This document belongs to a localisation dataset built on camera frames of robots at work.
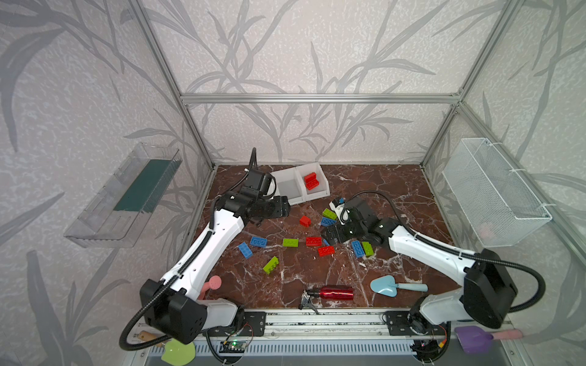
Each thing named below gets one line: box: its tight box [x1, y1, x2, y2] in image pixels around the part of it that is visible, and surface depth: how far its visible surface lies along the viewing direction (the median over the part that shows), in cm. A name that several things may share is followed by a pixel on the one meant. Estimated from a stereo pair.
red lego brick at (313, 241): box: [305, 236, 323, 247], surface depth 95 cm
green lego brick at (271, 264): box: [262, 256, 280, 275], surface depth 86 cm
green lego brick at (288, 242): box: [282, 237, 300, 248], surface depth 94 cm
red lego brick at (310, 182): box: [303, 175, 319, 191], surface depth 113 cm
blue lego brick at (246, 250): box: [238, 241, 254, 260], surface depth 91 cm
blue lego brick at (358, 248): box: [350, 240, 365, 259], surface depth 90 cm
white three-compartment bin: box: [270, 161, 331, 206], surface depth 110 cm
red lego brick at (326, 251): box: [317, 245, 335, 257], surface depth 91 cm
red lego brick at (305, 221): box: [299, 215, 313, 228], surface depth 98 cm
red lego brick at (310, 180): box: [303, 171, 319, 187], surface depth 114 cm
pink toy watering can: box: [198, 275, 223, 300], surface depth 73 cm
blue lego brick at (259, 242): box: [250, 236, 268, 248], surface depth 93 cm
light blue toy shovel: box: [370, 275, 429, 298], surface depth 82 cm
